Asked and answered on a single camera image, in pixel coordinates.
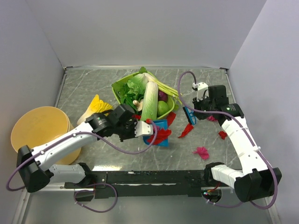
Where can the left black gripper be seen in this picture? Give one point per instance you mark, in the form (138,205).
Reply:
(132,134)

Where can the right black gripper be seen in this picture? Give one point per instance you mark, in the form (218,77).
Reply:
(197,104)

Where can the blue hand brush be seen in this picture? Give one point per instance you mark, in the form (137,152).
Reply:
(190,116)

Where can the blue dustpan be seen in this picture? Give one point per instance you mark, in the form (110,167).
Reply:
(161,124)

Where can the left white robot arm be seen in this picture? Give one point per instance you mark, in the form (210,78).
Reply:
(38,166)

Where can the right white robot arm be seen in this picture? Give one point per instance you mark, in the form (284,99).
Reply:
(257,179)

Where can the pink paper scrap upper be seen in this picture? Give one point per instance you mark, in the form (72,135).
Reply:
(212,118)

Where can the pink paper scrap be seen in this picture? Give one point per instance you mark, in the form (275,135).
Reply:
(212,118)
(202,152)

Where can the beige mushroom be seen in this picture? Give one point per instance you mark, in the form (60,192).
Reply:
(138,104)

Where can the long green white cabbage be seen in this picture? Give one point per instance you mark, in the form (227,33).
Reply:
(150,102)

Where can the yellow napa cabbage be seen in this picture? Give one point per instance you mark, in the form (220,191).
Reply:
(97,105)

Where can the red paper strip left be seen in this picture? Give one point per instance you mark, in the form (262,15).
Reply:
(161,139)

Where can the red paper strip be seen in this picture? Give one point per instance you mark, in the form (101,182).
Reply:
(170,118)
(161,139)

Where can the green plastic basket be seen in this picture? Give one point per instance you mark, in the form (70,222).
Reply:
(170,102)

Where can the red paper strip vertical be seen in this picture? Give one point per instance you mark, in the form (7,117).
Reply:
(186,130)

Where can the green leafy lettuce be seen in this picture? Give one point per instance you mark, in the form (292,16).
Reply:
(131,88)

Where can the green round fruit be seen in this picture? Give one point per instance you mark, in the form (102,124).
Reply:
(162,108)

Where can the red paper strip right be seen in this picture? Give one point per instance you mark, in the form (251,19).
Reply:
(170,118)

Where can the purple onion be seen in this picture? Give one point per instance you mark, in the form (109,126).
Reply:
(162,96)

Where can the pink paper scrap lower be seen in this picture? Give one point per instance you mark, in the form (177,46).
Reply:
(202,152)

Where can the green onion stalks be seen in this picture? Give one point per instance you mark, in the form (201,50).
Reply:
(163,87)

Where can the beige plastic bucket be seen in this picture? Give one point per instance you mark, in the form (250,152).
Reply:
(40,126)

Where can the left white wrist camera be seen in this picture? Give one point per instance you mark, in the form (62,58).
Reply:
(143,129)

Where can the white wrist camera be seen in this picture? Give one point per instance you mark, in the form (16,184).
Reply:
(143,129)
(202,90)

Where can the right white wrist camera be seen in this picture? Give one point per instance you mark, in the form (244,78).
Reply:
(202,90)

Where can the black base frame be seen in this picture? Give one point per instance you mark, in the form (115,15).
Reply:
(146,183)

